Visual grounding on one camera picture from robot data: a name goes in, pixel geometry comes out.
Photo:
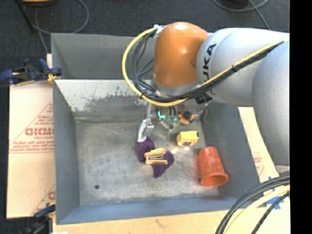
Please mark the small orange and black toy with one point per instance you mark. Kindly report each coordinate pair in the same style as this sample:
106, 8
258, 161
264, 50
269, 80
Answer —
186, 117

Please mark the brown cardboard board, red print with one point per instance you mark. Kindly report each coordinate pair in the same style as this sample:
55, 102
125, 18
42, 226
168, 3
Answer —
29, 179

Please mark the tan wooden stapler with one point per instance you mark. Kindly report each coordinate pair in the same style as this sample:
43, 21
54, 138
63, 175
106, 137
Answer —
156, 156

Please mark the grey metal bin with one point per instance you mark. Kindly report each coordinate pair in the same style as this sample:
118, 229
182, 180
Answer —
109, 160

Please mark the purple cloth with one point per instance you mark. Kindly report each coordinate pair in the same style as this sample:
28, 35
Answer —
161, 168

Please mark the yellow tape measure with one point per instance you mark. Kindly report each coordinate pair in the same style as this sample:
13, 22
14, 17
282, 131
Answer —
186, 138

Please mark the orange plastic cup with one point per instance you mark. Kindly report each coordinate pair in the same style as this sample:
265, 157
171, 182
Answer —
210, 166

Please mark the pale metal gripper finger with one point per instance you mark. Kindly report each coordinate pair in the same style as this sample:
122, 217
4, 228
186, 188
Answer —
142, 130

